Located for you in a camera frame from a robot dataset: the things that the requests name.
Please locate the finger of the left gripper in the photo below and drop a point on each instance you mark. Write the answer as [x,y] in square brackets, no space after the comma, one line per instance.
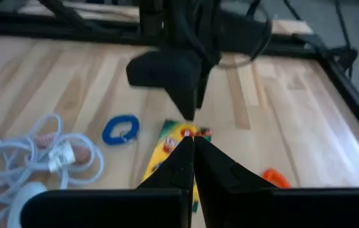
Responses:
[209,76]
[166,69]

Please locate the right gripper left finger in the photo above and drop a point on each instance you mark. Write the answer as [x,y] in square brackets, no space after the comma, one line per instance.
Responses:
[119,209]

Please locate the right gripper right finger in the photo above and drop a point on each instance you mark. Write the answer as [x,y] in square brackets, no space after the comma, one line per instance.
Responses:
[277,209]

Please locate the black aluminium table frame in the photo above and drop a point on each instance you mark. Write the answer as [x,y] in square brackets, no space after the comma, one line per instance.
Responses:
[71,30]

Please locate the blue coil wristband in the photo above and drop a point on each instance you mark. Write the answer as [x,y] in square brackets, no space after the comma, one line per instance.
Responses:
[109,136]

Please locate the red coil wristband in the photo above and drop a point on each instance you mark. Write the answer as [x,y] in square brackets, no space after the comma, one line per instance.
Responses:
[275,178]

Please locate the yellow green crayon box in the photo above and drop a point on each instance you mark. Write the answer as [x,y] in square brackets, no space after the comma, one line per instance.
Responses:
[166,149]

